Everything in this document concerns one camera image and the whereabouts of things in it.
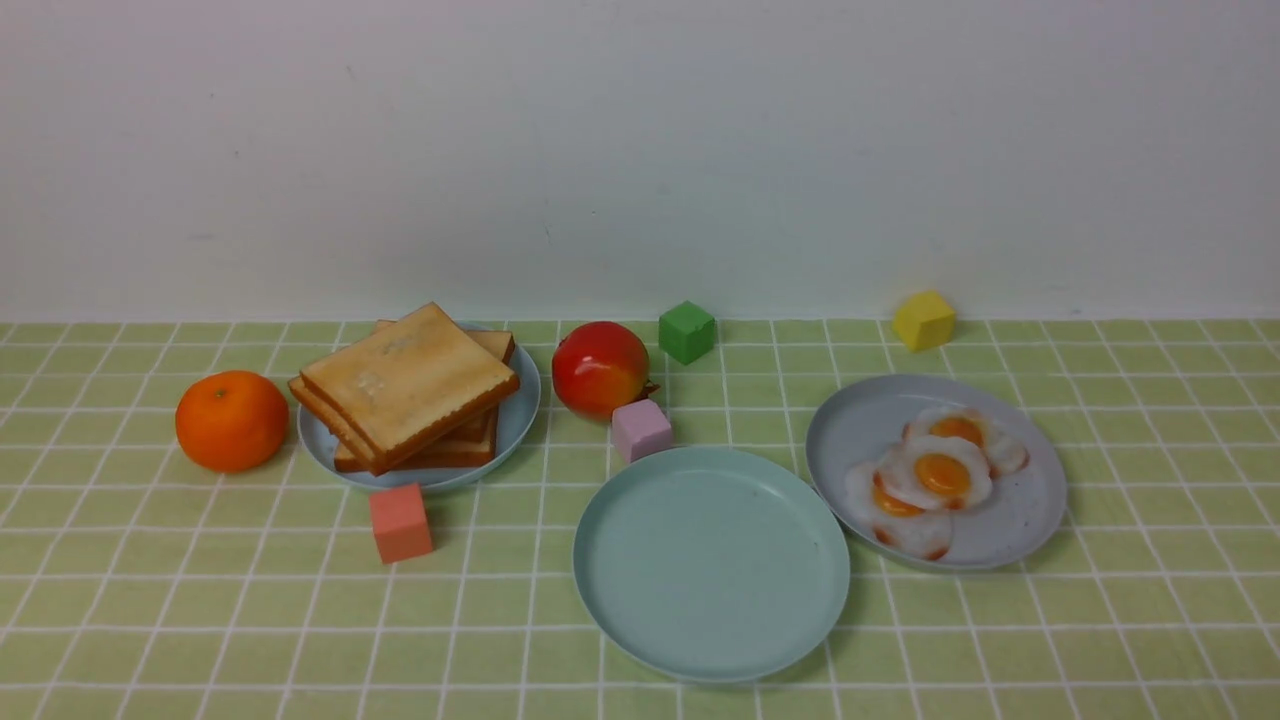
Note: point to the light blue bread plate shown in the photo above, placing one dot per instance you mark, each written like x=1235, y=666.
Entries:
x=515, y=417

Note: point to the salmon red cube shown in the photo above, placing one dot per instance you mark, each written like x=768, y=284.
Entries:
x=399, y=523

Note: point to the green cube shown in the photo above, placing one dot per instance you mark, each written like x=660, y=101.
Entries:
x=686, y=332

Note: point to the fried egg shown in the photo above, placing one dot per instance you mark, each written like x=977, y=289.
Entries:
x=920, y=533
x=1005, y=454
x=935, y=473

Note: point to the grey egg plate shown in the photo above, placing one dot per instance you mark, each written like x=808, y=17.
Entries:
x=861, y=422

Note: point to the pink cube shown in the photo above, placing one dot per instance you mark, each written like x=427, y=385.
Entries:
x=640, y=429

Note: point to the orange fruit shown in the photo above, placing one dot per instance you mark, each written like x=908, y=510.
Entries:
x=231, y=421

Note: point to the toast slice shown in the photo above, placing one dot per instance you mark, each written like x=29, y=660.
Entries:
x=399, y=409
x=433, y=342
x=330, y=415
x=469, y=446

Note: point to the red apple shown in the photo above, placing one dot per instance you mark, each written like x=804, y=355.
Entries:
x=598, y=368

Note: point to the teal green plate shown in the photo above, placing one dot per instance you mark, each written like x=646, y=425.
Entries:
x=711, y=565

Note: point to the yellow cube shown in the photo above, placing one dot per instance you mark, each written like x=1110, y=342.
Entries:
x=924, y=321

